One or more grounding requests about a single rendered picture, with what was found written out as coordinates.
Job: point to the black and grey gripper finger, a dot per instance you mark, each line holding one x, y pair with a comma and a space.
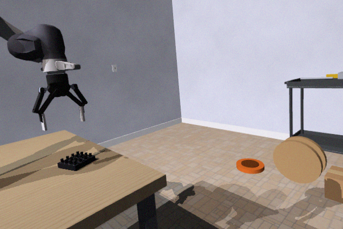
80, 96
40, 111

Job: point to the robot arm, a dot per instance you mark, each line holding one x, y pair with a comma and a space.
43, 43

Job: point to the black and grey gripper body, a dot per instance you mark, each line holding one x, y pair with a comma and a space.
53, 83

